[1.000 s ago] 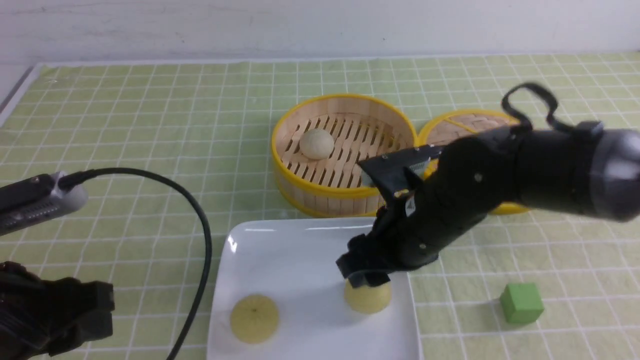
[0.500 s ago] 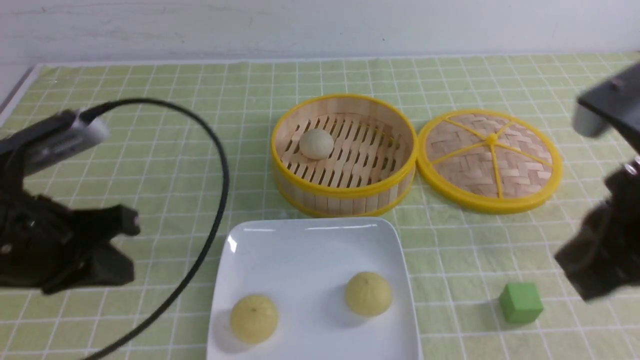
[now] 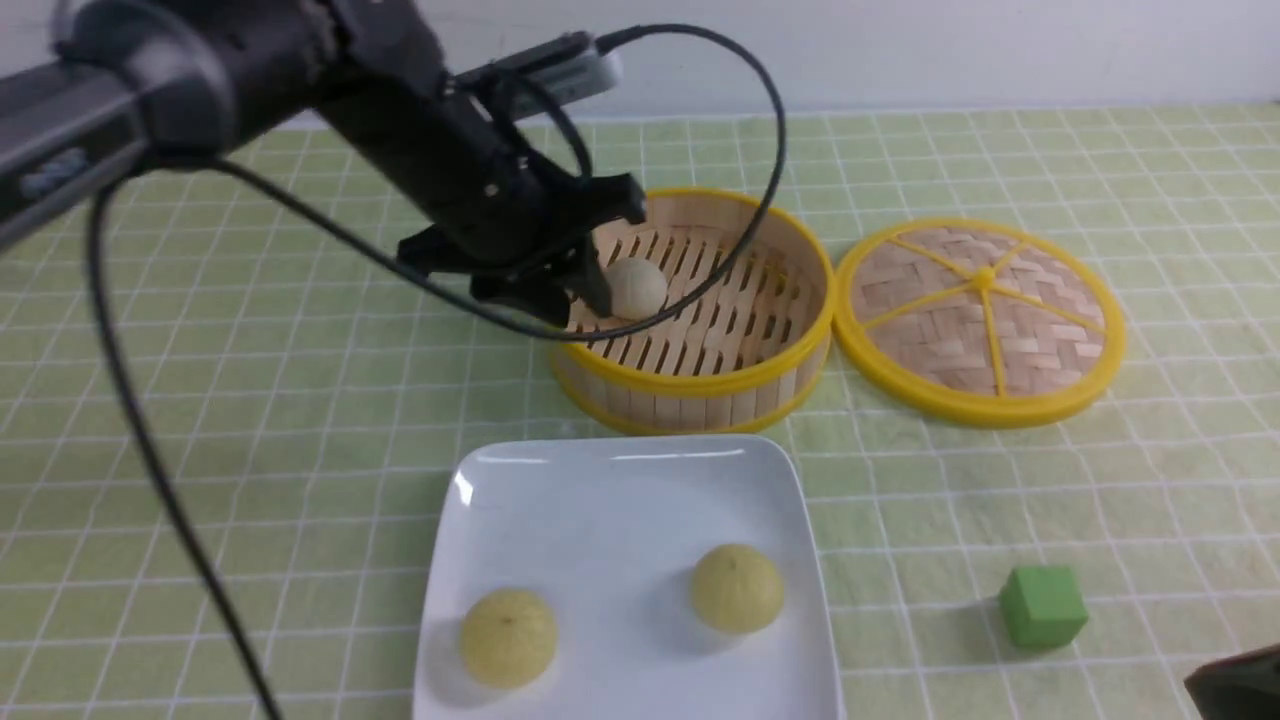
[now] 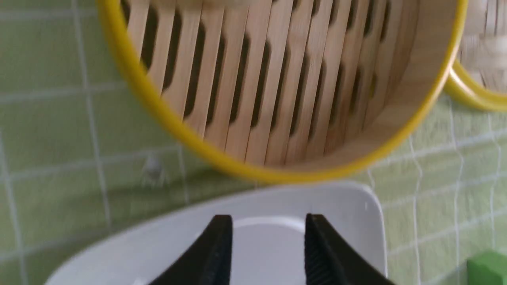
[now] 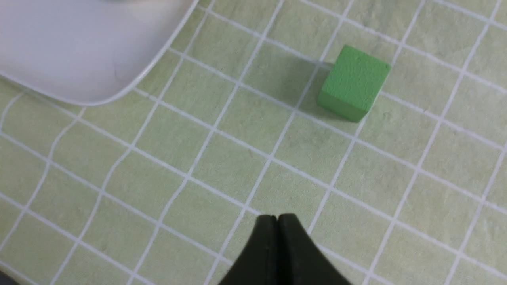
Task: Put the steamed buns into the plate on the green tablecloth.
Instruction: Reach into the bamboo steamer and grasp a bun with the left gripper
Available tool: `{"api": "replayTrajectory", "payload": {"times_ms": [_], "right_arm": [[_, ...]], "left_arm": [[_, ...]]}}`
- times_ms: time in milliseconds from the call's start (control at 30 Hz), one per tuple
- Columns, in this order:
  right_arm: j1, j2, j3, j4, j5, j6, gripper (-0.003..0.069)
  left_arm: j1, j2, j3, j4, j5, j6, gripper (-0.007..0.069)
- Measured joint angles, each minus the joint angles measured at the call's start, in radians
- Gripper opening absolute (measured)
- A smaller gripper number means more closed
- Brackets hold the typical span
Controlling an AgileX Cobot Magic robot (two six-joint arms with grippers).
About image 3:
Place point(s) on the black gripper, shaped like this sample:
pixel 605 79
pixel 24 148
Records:
pixel 499 211

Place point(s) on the white steamed bun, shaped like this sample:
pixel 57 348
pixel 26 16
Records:
pixel 639 288

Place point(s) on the yellow steamed bun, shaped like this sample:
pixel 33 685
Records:
pixel 508 638
pixel 736 589

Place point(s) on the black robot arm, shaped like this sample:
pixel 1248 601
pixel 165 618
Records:
pixel 137 85

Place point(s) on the white square plate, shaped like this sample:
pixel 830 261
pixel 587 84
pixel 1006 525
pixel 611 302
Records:
pixel 608 531

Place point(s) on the bamboo steamer basket yellow rim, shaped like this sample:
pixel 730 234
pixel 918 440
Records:
pixel 745 355

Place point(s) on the green checkered tablecloth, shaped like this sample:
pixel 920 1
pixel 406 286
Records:
pixel 312 408

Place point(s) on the woven bamboo steamer lid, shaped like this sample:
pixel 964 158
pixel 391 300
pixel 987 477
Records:
pixel 977 323

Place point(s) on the green cube block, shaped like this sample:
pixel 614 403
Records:
pixel 1042 606

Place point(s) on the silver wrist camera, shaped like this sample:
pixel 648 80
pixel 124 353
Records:
pixel 571 68

